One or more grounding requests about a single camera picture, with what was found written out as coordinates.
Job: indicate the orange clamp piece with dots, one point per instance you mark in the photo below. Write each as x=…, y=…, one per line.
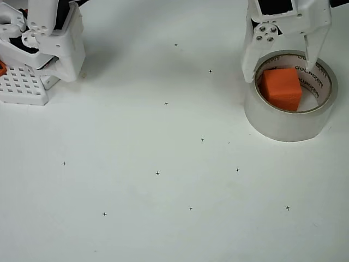
x=2, y=68

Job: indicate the white perforated base plate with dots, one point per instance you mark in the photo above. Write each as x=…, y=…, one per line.
x=21, y=87

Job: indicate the clear packing tape roll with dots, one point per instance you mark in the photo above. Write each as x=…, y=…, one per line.
x=286, y=122

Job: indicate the orange cube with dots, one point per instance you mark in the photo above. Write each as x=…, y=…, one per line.
x=280, y=87

